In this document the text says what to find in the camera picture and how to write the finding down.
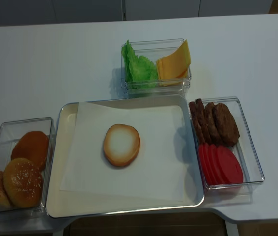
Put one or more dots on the green lettuce leaf stack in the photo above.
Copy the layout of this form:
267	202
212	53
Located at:
141	84

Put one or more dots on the front brown meat patty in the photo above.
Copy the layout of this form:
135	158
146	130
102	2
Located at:
225	124

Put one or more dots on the back brown meat patty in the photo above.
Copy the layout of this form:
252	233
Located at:
197	127

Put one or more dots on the white parchment paper sheet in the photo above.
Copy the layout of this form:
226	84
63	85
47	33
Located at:
157	172

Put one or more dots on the brown meat patty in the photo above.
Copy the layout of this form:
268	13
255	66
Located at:
215	137
202	121
197	127
225	124

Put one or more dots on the clear box with buns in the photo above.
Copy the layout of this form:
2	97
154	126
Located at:
10	134

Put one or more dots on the sesame bun top front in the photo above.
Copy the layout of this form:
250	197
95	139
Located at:
23	183

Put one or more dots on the front red tomato slice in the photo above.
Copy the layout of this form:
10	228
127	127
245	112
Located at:
228	165

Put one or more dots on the toasted bottom bun half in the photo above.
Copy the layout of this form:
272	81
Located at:
121	145

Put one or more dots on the clear box patties and tomato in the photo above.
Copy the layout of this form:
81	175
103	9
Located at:
244	151

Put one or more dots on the red tomato slices behind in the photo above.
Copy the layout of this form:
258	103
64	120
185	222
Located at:
210	172

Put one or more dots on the white rectangular serving tray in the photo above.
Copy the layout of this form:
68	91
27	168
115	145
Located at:
62	203

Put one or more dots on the yellow cheese slice stack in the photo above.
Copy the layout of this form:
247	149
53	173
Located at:
171	69

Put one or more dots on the clear box lettuce and cheese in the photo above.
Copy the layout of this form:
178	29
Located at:
154	50

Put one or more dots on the dark smooth bun top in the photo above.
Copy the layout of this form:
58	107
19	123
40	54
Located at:
32	146

